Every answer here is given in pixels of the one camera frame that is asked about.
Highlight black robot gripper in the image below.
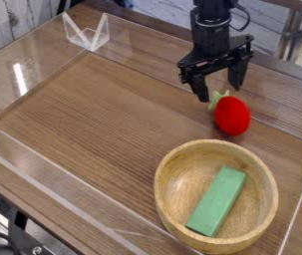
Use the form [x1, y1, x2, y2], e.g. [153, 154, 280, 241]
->
[177, 0, 253, 103]

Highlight red plush fruit green stem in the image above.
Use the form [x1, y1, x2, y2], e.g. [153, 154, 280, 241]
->
[208, 91, 250, 136]

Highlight metal stand in background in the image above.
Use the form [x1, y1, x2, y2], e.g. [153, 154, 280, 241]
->
[264, 0, 302, 63]

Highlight clear acrylic tray walls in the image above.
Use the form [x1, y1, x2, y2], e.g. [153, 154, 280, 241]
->
[0, 5, 302, 255]

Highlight wooden bowl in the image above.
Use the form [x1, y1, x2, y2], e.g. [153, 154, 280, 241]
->
[154, 139, 279, 255]

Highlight green rectangular block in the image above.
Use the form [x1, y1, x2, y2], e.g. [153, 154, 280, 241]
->
[185, 166, 246, 237]

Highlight clear acrylic corner bracket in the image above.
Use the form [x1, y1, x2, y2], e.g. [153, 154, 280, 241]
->
[62, 13, 110, 52]

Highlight black table leg bracket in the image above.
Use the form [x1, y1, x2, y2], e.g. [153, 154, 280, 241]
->
[8, 211, 55, 255]

